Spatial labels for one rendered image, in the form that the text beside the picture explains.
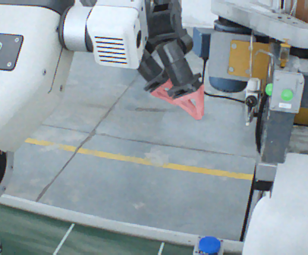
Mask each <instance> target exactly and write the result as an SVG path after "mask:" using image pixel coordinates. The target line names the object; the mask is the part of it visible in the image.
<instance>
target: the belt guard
mask: <svg viewBox="0 0 308 255"><path fill-rule="evenodd" d="M211 3H212V4H211V13H213V14H215V15H218V16H219V17H223V18H225V19H228V20H231V21H233V22H235V23H237V24H241V25H243V26H245V27H249V28H250V29H253V30H255V31H258V32H260V33H263V34H265V35H268V36H271V37H273V38H276V39H278V40H281V41H283V42H285V40H286V39H290V40H291V41H288V44H289V45H291V46H294V47H298V48H305V49H308V23H306V22H303V21H302V20H299V19H297V18H295V17H292V16H290V15H289V14H286V13H283V14H282V13H281V16H280V13H275V12H262V11H260V10H257V9H255V8H252V7H250V6H257V7H261V8H264V9H266V10H268V11H269V9H270V8H272V7H271V6H268V5H266V4H264V3H262V2H258V1H257V0H211ZM289 16H290V18H291V19H287V17H289ZM278 17H282V18H278ZM282 38H284V39H282Z"/></svg>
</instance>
